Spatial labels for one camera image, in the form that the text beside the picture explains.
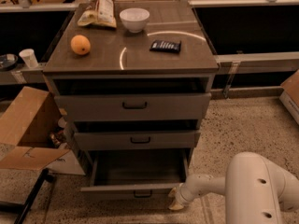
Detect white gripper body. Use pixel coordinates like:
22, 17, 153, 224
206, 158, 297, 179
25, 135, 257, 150
175, 184, 194, 207

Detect grey bottom drawer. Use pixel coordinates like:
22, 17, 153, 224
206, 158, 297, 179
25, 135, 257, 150
80, 148, 191, 201

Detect grey drawer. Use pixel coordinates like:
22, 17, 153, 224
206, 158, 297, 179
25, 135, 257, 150
80, 148, 191, 201
74, 131, 200, 151
55, 93, 211, 121

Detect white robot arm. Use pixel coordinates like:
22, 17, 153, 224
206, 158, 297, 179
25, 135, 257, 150
169, 152, 299, 224

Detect grey middle drawer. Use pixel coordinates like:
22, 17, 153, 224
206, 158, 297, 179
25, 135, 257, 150
74, 131, 200, 151

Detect grey top drawer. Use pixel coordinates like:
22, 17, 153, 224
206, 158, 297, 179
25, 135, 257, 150
55, 93, 211, 121

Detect grey drawer cabinet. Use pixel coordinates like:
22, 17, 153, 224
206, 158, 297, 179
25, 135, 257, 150
42, 0, 220, 179

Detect cardboard box right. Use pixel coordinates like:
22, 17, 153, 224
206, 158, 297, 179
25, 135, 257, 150
279, 70, 299, 125

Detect dark snack packet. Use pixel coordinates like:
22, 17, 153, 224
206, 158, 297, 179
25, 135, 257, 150
149, 40, 181, 53

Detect open cardboard box left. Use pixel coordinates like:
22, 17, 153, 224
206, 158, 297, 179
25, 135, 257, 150
0, 87, 87, 175

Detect black metal stand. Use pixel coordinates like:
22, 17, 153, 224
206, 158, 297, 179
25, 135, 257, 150
0, 168, 54, 224

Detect orange fruit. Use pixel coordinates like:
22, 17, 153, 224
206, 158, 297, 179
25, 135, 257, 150
70, 35, 91, 55

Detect white bowl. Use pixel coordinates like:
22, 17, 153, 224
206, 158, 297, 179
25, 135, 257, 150
120, 7, 150, 33

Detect white paper cup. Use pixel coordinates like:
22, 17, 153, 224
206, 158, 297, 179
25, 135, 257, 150
19, 49, 38, 68

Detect chip bag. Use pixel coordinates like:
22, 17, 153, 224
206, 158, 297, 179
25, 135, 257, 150
78, 0, 117, 28

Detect dark round lid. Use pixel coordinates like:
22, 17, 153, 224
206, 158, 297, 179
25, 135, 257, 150
0, 54, 18, 72

